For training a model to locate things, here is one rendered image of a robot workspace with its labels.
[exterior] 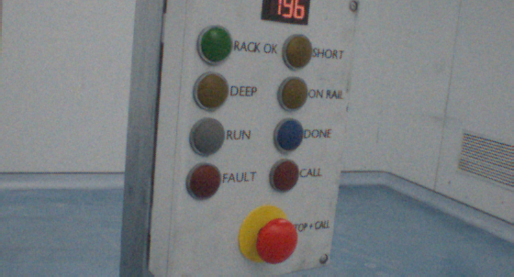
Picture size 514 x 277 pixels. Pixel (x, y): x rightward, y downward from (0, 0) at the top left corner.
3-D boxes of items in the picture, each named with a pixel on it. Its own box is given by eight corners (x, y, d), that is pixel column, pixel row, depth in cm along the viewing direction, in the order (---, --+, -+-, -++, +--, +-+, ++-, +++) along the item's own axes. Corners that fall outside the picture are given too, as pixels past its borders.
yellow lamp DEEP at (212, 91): (229, 109, 45) (231, 74, 45) (197, 109, 43) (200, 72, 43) (223, 108, 46) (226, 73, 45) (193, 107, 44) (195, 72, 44)
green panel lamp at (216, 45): (232, 63, 45) (236, 27, 44) (201, 61, 43) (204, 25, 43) (228, 62, 45) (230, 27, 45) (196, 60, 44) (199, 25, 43)
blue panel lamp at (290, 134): (303, 151, 50) (307, 120, 50) (278, 152, 49) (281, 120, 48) (297, 149, 51) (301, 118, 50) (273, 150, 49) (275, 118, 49)
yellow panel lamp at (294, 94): (307, 110, 50) (311, 79, 49) (282, 110, 48) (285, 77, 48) (302, 109, 50) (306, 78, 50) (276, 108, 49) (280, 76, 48)
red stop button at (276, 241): (299, 263, 49) (304, 219, 49) (261, 271, 47) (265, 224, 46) (270, 246, 53) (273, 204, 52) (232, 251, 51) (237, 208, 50)
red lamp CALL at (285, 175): (299, 191, 51) (302, 160, 50) (273, 193, 49) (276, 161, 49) (294, 189, 51) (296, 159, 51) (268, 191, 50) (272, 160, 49)
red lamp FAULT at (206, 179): (220, 198, 46) (224, 164, 46) (190, 201, 45) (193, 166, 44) (216, 195, 47) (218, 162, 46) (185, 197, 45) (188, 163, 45)
